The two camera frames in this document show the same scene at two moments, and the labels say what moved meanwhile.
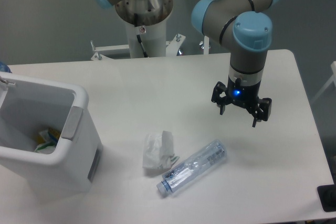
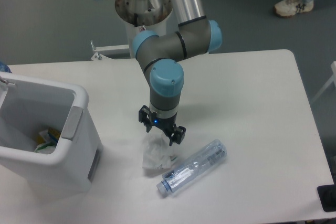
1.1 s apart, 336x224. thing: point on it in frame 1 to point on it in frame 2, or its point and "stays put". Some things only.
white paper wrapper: (158, 150) stays put
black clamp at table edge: (327, 195) stays put
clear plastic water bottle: (188, 169) stays put
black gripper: (245, 96) to (148, 118)
